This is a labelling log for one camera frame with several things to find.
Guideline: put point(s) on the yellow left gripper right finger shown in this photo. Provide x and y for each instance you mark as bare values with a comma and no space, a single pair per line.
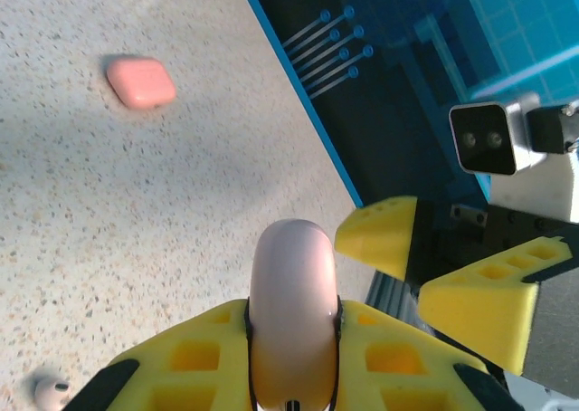
393,361

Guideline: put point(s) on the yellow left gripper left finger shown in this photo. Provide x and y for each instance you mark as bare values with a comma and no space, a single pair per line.
190,361

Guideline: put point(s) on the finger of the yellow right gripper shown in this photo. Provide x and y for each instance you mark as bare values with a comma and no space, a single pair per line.
479,320
375,239

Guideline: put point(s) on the pink round charging case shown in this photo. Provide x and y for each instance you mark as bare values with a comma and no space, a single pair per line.
294,293

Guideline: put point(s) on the peach square charging case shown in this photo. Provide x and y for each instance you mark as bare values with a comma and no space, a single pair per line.
141,83

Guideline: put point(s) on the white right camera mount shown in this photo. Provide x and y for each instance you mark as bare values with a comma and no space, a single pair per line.
543,189

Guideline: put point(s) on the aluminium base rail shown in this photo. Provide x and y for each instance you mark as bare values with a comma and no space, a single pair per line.
389,298

